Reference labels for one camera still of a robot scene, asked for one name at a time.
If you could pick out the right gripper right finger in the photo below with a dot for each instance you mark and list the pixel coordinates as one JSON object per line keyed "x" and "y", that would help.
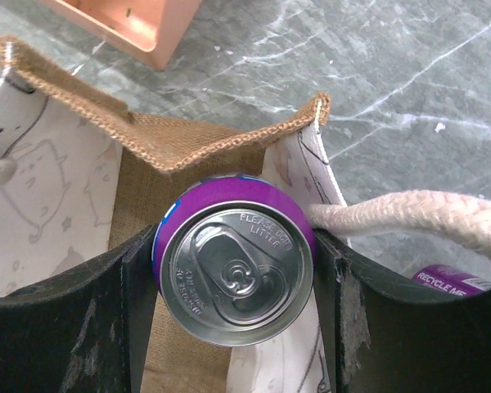
{"x": 383, "y": 332}

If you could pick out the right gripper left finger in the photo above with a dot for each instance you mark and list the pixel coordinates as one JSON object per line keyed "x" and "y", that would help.
{"x": 84, "y": 330}

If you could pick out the purple fanta can back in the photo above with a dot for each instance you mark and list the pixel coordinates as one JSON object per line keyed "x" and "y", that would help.
{"x": 450, "y": 280}

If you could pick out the purple fanta can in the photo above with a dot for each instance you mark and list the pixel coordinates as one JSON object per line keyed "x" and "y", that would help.
{"x": 450, "y": 280}
{"x": 233, "y": 260}

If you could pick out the burlap canvas tote bag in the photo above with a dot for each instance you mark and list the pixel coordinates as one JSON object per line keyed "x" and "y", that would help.
{"x": 80, "y": 174}

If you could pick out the purple fanta can front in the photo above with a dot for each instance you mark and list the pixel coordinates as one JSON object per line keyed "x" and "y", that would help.
{"x": 233, "y": 260}

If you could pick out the pink desk organizer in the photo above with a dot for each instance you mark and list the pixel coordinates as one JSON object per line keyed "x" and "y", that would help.
{"x": 147, "y": 30}

